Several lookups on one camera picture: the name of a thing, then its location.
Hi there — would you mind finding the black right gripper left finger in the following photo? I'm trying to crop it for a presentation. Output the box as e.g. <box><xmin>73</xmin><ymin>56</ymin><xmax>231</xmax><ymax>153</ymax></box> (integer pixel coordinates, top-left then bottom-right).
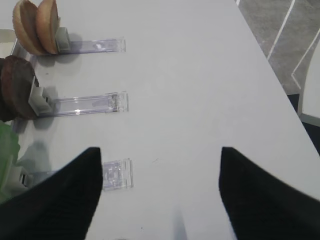
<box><xmin>0</xmin><ymin>147</ymin><xmax>103</xmax><ymax>240</ymax></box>

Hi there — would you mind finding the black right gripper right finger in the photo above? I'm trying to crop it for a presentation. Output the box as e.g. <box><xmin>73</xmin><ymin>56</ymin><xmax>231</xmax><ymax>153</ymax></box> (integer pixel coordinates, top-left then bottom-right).
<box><xmin>218</xmin><ymin>147</ymin><xmax>320</xmax><ymax>240</ymax></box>

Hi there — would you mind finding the clear acrylic holder near lettuce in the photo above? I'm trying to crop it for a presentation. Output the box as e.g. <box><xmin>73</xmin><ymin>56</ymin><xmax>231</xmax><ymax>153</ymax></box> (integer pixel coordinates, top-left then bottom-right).
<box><xmin>0</xmin><ymin>157</ymin><xmax>134</xmax><ymax>198</ymax></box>

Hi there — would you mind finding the green lettuce leaf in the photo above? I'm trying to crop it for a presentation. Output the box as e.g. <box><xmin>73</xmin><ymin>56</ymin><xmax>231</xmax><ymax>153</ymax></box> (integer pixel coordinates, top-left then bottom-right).
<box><xmin>0</xmin><ymin>121</ymin><xmax>21</xmax><ymax>204</ymax></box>

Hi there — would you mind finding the rear dark meat patty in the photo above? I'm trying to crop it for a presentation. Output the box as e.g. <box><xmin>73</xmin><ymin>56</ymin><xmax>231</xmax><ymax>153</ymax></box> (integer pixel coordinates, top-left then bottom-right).
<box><xmin>0</xmin><ymin>55</ymin><xmax>16</xmax><ymax>122</ymax></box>

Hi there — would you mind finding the clear acrylic holder near meat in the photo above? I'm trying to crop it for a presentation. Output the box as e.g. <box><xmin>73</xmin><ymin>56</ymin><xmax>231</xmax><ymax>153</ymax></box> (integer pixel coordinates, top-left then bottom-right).
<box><xmin>28</xmin><ymin>87</ymin><xmax>129</xmax><ymax>118</ymax></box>

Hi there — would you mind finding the clear acrylic holder near bread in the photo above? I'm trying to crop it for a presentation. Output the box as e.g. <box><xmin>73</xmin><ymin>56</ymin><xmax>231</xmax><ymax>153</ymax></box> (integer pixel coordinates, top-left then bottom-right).
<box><xmin>55</xmin><ymin>27</ymin><xmax>126</xmax><ymax>55</ymax></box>

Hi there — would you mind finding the front bread bun half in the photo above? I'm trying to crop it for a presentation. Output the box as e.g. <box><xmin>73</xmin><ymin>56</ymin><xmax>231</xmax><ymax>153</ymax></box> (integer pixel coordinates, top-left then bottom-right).
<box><xmin>35</xmin><ymin>0</ymin><xmax>60</xmax><ymax>55</ymax></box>

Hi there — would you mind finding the white chair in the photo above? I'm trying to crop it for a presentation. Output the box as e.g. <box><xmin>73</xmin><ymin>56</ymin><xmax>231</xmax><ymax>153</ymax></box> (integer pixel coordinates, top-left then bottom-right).
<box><xmin>297</xmin><ymin>42</ymin><xmax>320</xmax><ymax>127</ymax></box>

